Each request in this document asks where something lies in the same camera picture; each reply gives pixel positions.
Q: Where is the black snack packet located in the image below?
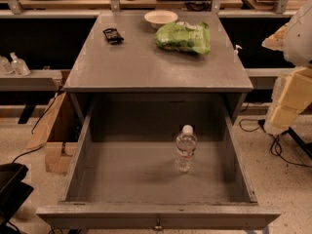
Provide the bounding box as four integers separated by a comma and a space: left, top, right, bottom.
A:
103, 28, 124, 44

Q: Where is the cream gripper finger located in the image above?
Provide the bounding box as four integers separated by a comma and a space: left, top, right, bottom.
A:
264, 67, 312, 135

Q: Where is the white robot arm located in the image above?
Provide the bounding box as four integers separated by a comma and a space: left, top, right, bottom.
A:
262, 0, 312, 135

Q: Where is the black floor cable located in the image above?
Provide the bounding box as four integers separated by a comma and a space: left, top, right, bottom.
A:
238, 118, 312, 169

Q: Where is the clear sanitizer pump bottle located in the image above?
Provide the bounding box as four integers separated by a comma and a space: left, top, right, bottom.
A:
10, 53, 30, 76

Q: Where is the black chair part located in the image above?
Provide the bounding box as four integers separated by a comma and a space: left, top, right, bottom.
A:
0, 163, 34, 234

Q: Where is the grey open top drawer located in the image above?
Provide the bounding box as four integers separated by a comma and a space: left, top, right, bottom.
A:
37, 95, 280, 229

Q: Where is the white paper bowl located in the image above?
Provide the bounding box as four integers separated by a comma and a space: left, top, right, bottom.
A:
144, 10, 178, 29

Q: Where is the green chip bag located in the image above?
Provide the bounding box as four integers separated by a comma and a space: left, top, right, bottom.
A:
155, 21, 211, 55

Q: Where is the small white pump dispenser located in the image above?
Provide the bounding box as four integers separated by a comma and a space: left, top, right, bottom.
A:
234, 45, 243, 62

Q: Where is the grey left shelf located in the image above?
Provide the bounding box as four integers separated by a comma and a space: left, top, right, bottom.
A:
0, 70, 63, 92

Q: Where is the clear plastic water bottle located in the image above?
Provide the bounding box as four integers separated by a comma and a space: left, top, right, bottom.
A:
175, 125, 197, 173

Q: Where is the brown cardboard box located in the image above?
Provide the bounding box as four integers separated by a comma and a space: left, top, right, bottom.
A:
25, 79, 78, 175

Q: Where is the metal drawer knob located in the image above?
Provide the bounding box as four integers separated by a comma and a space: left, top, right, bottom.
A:
153, 217, 163, 231

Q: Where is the grey cabinet counter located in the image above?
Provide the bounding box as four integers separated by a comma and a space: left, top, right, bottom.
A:
64, 11, 253, 116

